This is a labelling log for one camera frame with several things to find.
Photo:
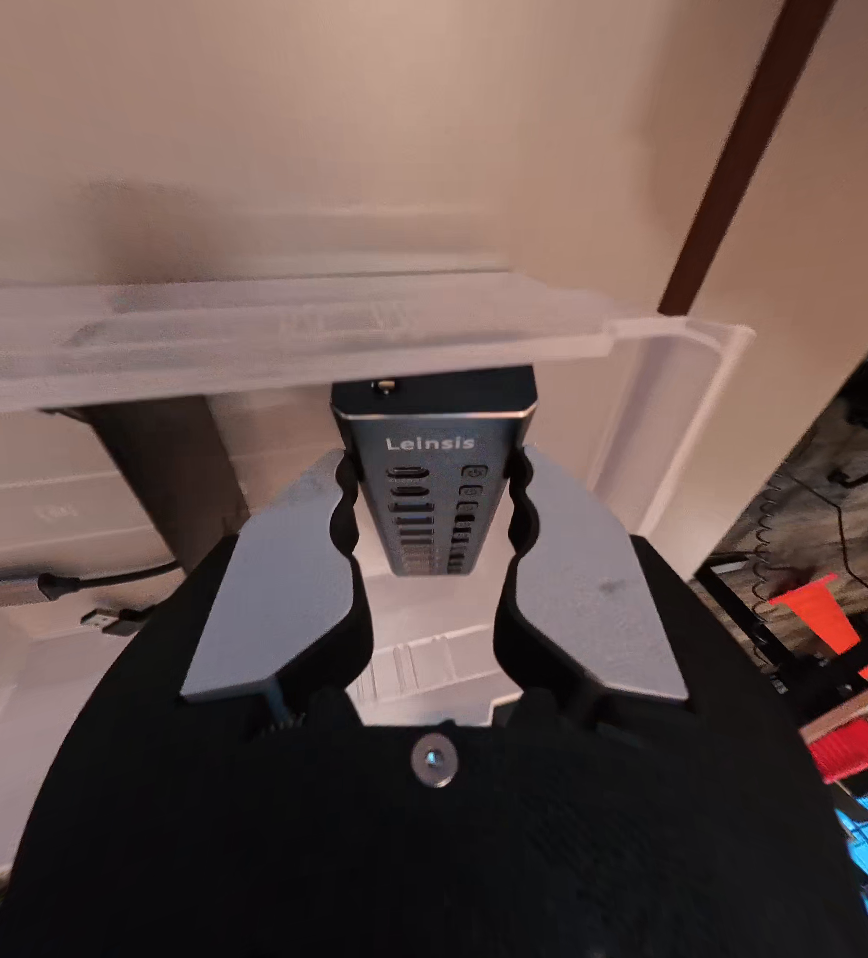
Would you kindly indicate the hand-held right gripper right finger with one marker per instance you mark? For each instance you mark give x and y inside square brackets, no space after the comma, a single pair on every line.
[598,599]

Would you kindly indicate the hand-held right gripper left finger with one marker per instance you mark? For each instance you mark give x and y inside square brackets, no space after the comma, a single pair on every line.
[269,599]

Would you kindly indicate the grey metal USB hub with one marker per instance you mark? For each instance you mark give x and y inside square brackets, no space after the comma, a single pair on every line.
[434,449]

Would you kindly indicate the clear plastic bin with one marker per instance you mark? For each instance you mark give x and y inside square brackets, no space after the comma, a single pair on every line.
[404,329]

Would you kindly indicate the white desk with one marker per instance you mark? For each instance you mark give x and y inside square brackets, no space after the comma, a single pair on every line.
[404,112]

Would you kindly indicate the orange traffic cone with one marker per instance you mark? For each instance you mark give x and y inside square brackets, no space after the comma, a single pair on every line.
[823,614]

